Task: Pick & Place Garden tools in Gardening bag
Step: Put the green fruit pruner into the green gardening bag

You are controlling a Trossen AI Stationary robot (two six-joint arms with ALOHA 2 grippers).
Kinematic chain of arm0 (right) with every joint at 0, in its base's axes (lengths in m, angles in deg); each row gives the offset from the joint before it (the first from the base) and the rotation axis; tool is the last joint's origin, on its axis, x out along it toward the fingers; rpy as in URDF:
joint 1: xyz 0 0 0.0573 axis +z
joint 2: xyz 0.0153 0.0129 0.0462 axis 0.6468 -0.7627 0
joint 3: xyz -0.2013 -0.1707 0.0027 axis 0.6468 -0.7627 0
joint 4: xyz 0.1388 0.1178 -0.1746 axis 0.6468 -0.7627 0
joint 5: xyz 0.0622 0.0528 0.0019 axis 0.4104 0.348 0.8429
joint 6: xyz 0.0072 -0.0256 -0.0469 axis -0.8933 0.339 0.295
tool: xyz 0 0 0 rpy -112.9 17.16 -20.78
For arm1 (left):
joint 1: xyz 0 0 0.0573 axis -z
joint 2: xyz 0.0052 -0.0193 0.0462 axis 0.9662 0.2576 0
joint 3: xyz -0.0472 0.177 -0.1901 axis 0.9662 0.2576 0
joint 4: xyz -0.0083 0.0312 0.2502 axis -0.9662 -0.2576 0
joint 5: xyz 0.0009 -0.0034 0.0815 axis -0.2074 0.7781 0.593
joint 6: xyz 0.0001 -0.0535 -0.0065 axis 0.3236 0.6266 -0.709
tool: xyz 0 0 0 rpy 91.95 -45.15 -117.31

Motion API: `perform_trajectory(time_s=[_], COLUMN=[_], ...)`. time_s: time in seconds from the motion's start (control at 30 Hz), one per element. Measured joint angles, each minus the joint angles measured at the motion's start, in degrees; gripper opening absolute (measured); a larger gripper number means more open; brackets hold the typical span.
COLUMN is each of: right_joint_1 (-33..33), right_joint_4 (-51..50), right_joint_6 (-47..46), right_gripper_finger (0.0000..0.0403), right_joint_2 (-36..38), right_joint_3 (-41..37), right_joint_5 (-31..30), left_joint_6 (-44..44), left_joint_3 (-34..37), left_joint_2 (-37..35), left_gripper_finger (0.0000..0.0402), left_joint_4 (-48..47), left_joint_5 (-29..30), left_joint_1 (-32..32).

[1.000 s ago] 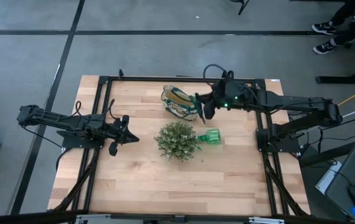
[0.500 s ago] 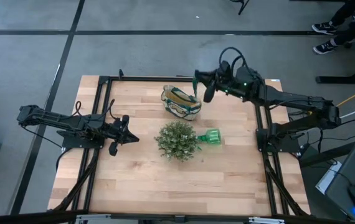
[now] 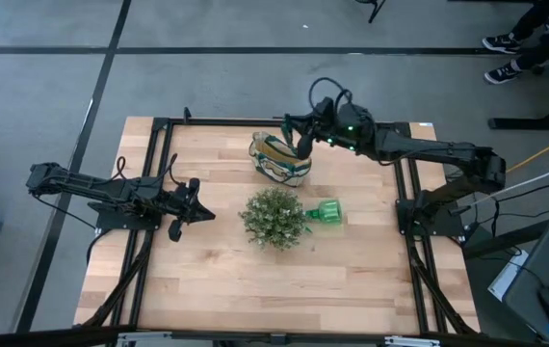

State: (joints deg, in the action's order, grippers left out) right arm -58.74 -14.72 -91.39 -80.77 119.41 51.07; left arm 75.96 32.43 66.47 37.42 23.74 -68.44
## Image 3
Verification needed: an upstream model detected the silver metal bracket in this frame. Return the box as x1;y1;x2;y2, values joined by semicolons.
383;335;442;347
116;331;173;347

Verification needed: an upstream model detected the white flat box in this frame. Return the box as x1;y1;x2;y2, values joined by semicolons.
487;249;530;303

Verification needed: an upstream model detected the yellow floor cable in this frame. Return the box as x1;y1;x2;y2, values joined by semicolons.
505;125;549;174

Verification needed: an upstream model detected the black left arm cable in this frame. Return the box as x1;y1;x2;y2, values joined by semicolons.
114;152;179;189

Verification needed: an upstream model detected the person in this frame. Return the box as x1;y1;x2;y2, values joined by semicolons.
481;0;549;86

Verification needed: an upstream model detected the black desk foot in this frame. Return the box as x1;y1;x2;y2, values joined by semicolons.
488;60;549;131

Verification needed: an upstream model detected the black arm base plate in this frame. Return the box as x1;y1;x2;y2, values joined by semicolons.
397;200;466;237
94;200;163;231

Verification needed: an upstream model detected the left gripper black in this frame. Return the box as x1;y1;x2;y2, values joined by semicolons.
162;177;217;243

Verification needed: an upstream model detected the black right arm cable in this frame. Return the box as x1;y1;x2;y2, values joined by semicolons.
307;76;355;115

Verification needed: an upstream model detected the beige and green gardening bag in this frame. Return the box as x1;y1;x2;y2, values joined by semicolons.
248;131;313;188

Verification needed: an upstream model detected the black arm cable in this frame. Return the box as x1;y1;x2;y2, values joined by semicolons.
307;76;355;115
114;152;179;189

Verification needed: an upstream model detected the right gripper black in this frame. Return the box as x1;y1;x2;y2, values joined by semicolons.
280;95;341;161

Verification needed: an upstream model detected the black aluminium table frame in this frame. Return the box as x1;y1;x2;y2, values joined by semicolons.
74;106;481;338

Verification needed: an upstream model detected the green transparent spray bottle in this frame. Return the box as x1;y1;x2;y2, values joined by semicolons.
304;199;344;227

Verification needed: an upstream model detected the white floor cable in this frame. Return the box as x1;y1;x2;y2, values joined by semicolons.
466;153;549;204

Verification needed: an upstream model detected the artificial green plant black pot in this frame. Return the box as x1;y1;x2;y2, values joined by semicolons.
239;186;312;252

